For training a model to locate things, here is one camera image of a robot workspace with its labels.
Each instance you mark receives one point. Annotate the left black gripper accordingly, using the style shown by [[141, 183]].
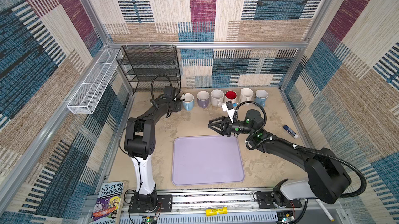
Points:
[[177, 102]]

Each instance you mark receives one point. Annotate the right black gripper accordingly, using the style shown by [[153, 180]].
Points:
[[226, 127]]

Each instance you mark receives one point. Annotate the light blue mug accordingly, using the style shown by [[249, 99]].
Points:
[[188, 101]]

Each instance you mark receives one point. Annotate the cream mug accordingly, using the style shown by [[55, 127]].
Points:
[[217, 97]]

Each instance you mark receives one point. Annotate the white round mug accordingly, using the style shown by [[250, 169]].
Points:
[[230, 96]]

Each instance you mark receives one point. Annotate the purple mug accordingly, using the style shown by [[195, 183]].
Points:
[[203, 99]]

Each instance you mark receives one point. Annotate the white tall mug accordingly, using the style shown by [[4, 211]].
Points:
[[246, 94]]

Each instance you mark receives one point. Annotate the teal blue square mug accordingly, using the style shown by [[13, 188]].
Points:
[[261, 96]]

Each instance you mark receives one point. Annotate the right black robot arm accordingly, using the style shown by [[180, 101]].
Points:
[[328, 177]]

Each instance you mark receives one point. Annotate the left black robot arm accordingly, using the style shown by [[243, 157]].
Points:
[[140, 142]]

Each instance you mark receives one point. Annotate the lavender plastic tray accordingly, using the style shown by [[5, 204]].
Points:
[[202, 160]]

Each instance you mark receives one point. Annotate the blue white glue stick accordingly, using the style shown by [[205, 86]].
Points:
[[290, 131]]

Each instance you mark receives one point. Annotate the yellow cylinder tube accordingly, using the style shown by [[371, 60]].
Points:
[[216, 211]]

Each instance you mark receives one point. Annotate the white yellow pen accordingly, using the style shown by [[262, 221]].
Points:
[[325, 210]]

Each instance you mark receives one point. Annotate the colourful book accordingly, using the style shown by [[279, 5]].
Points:
[[109, 203]]

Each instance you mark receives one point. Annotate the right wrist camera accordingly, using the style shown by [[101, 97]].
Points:
[[229, 108]]

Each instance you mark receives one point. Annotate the black wire shelf rack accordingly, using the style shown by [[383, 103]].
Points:
[[150, 67]]

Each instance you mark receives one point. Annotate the aluminium rail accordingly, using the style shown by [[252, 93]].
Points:
[[194, 201]]

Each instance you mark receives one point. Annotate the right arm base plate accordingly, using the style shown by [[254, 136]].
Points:
[[270, 199]]

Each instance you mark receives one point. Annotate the white wire mesh basket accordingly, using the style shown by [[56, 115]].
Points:
[[90, 92]]

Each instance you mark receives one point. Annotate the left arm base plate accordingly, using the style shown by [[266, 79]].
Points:
[[152, 204]]

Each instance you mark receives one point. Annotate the white slotted cable duct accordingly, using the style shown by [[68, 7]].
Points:
[[230, 218]]

